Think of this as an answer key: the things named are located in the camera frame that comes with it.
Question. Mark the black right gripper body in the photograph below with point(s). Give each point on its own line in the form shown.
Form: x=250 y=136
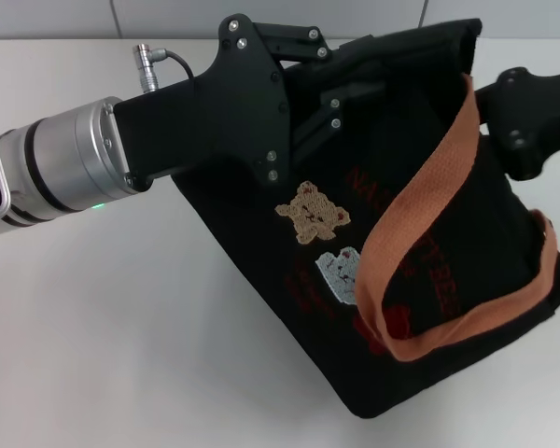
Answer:
x=536 y=116

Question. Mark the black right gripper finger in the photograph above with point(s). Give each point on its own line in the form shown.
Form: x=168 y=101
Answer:
x=489 y=105

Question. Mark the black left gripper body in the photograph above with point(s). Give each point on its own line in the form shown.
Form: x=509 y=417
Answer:
x=214 y=121

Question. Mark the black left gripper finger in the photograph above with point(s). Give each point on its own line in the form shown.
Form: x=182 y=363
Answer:
x=294 y=42
x=319 y=123

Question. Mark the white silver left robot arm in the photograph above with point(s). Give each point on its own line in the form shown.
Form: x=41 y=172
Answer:
x=65 y=158

